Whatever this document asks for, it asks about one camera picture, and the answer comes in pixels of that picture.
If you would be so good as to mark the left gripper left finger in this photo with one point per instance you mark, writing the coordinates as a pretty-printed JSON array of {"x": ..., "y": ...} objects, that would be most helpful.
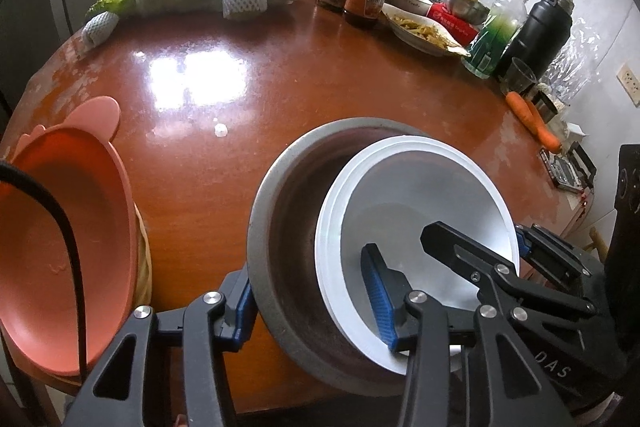
[{"x": 218, "y": 322}]

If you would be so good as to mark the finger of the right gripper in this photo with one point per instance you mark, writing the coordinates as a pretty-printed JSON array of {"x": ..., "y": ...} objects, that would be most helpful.
[
  {"x": 525, "y": 244},
  {"x": 495, "y": 277}
]

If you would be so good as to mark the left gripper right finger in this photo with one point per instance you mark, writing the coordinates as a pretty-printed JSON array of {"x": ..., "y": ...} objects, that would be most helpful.
[{"x": 411, "y": 321}]

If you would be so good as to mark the steel mixing bowl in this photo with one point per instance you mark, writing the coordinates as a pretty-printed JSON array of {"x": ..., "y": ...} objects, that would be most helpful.
[{"x": 280, "y": 254}]

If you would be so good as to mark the yellow shell-shaped plate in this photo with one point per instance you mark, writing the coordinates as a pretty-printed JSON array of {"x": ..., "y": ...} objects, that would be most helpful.
[{"x": 143, "y": 290}]

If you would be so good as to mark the red white paper bowl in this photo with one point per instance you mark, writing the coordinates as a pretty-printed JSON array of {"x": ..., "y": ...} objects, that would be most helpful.
[{"x": 387, "y": 194}]

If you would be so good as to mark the pink animal-ear plate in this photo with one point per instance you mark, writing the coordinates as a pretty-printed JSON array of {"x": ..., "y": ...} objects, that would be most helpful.
[{"x": 77, "y": 163}]

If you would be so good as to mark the carrot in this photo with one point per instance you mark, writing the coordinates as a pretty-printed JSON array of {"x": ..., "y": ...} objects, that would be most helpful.
[
  {"x": 545, "y": 137},
  {"x": 525, "y": 111}
]

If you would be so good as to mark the small steel cup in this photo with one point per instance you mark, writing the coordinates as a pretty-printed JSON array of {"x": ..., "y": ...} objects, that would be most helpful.
[{"x": 545, "y": 107}]

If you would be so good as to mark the small glass cup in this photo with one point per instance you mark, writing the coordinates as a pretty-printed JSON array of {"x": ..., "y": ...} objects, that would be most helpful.
[{"x": 519, "y": 78}]

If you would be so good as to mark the clear plastic bag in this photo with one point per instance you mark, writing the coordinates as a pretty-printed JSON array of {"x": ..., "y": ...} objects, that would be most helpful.
[{"x": 575, "y": 66}]

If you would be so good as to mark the black thermos flask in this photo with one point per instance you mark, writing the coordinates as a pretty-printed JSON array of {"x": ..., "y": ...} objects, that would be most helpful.
[{"x": 539, "y": 40}]

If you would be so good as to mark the red box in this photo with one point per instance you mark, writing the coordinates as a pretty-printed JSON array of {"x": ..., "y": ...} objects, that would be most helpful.
[{"x": 463, "y": 32}]

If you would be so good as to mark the green liquid plastic bottle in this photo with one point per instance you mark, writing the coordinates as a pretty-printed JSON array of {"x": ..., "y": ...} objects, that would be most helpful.
[{"x": 505, "y": 18}]

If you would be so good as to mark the small steel bowl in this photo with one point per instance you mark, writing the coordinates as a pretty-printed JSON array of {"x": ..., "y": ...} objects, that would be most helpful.
[{"x": 472, "y": 12}]

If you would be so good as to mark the white dish with food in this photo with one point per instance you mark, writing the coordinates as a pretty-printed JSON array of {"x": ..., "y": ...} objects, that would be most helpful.
[{"x": 422, "y": 33}]

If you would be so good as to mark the foam-netted fruit left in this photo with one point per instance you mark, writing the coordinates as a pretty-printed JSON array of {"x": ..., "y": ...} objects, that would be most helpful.
[{"x": 98, "y": 29}]

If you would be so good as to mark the green leafy lettuce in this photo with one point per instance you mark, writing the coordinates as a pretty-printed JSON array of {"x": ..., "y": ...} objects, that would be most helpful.
[{"x": 121, "y": 8}]

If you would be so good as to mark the wall power socket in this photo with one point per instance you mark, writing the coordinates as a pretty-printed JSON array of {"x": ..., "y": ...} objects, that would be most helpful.
[{"x": 630, "y": 83}]

